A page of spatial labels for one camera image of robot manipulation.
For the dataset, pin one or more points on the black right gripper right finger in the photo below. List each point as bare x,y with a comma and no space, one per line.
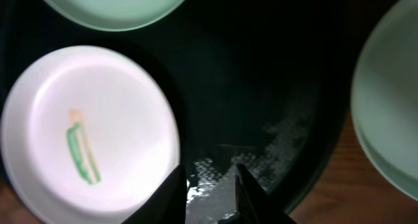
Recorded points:
252,203

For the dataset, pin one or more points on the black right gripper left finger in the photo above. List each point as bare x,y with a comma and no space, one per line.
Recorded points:
167,205

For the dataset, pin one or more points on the white plate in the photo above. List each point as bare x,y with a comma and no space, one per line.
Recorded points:
87,136

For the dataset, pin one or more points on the mint plate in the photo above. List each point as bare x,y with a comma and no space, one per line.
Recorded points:
384,97
114,15

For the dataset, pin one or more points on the black round tray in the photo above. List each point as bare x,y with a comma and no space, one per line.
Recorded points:
259,82

